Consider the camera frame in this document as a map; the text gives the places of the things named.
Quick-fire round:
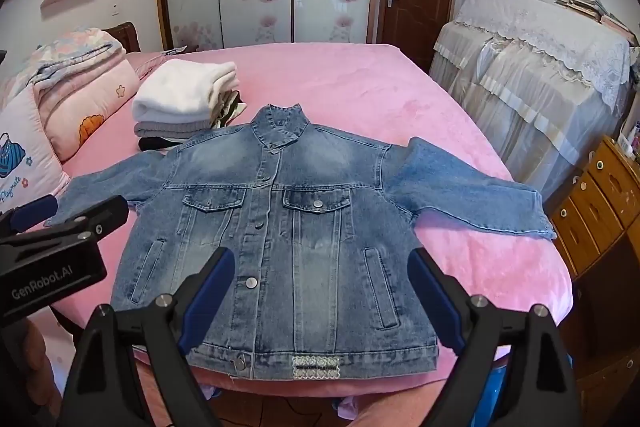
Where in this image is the grey folded sweater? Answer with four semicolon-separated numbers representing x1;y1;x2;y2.
134;119;221;138

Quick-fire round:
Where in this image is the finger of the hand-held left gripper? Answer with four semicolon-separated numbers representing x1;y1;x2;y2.
0;194;60;234
30;195;130;250

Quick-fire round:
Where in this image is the pink bed blanket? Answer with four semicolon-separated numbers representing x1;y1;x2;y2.
0;42;576;408

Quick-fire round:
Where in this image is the floral folded quilt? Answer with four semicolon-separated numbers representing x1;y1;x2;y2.
10;28;126;98

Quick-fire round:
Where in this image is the wooden drawer dresser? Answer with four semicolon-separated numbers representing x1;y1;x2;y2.
545;137;640;408

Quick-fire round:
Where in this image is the blue foam mat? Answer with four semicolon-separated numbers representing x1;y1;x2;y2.
482;364;508;408

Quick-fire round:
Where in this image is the stack of books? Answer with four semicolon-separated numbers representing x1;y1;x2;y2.
555;0;638;45

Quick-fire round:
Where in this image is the dark wooden headboard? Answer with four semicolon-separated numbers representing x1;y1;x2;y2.
102;22;138;54

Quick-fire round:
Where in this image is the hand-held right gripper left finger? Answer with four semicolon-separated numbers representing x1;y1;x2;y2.
57;247;237;427

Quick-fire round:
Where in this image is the white pillow with blue print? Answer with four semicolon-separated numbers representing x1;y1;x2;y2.
0;84;71;215

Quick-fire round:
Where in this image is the black folded garment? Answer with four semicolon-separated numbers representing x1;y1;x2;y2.
137;136;186;152

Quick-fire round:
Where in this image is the lilac cloth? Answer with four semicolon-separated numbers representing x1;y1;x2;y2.
330;394;361;423

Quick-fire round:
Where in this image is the dark patterned folded garment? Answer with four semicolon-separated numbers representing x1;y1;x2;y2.
210;89;248;128

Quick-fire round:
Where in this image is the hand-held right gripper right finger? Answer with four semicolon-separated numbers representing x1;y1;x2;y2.
407;247;576;427

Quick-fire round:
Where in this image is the blue denim jacket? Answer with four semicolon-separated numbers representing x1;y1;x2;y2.
47;103;557;380

